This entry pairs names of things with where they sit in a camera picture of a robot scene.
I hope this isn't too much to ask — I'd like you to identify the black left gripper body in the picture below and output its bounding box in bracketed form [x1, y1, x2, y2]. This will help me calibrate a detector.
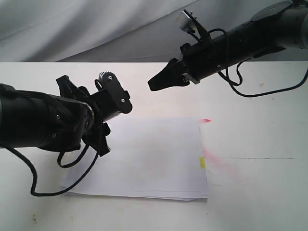
[81, 86, 120, 130]

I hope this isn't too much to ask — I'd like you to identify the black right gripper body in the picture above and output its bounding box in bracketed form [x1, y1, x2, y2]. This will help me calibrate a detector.
[180, 30, 230, 82]

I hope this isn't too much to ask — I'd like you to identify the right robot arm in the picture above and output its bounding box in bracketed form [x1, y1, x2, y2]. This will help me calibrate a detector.
[148, 0, 308, 91]

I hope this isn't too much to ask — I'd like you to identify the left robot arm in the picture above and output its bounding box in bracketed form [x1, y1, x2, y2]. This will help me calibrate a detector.
[0, 75, 127, 156]

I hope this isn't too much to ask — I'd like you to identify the white paper stack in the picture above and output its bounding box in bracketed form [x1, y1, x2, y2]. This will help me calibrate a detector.
[62, 117, 209, 201]

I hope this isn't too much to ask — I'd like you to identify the grey backdrop cloth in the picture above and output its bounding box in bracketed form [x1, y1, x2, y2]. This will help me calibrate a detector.
[0, 0, 308, 63]

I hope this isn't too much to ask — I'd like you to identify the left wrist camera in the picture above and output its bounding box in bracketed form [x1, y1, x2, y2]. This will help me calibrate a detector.
[94, 72, 133, 114]

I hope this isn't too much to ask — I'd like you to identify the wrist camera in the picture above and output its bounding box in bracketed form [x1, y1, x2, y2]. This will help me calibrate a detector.
[177, 9, 212, 44]
[94, 72, 133, 114]

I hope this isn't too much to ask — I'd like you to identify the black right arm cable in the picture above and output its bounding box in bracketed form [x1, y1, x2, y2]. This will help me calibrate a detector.
[187, 28, 308, 98]

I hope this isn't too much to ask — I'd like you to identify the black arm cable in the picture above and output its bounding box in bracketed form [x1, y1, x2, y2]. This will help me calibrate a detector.
[0, 105, 109, 197]
[187, 28, 308, 98]

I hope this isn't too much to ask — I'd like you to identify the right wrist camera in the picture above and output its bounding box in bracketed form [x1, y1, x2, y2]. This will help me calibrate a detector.
[177, 9, 212, 44]

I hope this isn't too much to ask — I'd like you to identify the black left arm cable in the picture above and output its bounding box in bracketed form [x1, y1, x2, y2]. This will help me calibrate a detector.
[0, 105, 109, 197]

